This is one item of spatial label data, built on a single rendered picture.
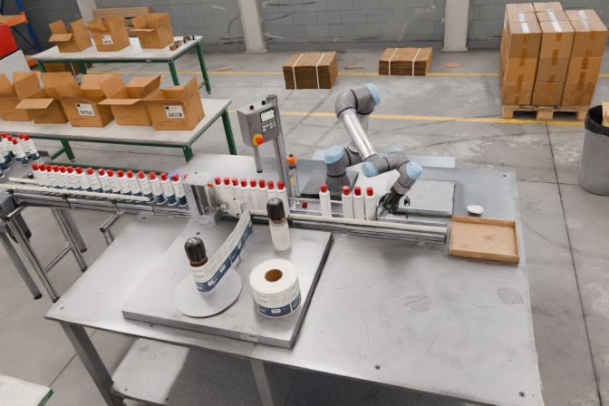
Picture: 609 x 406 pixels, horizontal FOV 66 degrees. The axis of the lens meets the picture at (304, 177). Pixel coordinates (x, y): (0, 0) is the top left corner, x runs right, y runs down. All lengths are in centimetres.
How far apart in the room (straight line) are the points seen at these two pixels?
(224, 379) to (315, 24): 609
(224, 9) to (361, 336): 701
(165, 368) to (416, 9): 601
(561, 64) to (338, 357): 405
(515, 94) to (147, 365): 422
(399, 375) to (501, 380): 35
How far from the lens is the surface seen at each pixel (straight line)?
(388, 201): 227
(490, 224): 255
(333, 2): 768
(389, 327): 204
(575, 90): 545
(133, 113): 425
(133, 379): 294
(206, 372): 281
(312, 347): 199
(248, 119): 231
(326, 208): 243
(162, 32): 641
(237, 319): 208
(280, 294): 195
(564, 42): 526
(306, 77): 637
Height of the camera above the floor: 240
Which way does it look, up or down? 32 degrees down
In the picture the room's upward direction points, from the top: 8 degrees counter-clockwise
